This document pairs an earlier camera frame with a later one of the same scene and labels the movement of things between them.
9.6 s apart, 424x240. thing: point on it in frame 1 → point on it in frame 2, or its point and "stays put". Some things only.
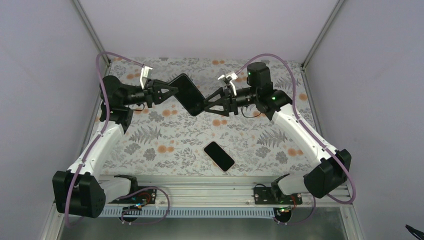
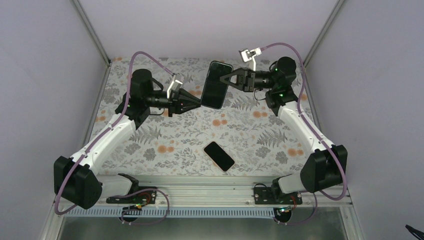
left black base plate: [145, 196] stays put
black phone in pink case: [221, 158] stays put
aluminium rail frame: [215, 191] stays put
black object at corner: [420, 234] stays put
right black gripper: [229, 102] → [248, 81]
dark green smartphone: [188, 95] → [215, 89]
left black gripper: [154, 86] → [174, 102]
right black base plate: [274, 195] stays put
